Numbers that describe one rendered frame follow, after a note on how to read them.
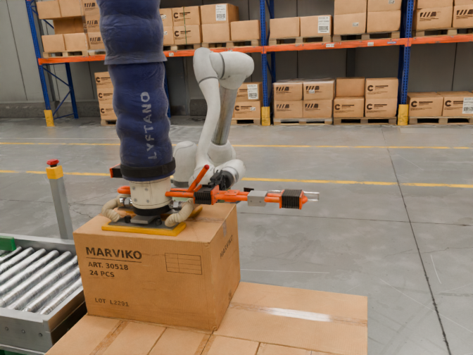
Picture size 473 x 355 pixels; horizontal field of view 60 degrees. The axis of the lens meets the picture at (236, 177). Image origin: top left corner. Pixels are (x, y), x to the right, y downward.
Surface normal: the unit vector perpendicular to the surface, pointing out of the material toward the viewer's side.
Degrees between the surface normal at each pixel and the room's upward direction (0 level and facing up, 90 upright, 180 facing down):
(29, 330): 90
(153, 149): 73
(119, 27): 80
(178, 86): 90
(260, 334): 0
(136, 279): 90
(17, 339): 90
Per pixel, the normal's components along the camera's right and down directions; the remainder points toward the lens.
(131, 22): 0.33, -0.01
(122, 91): -0.38, 0.05
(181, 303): -0.25, 0.31
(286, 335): -0.05, -0.95
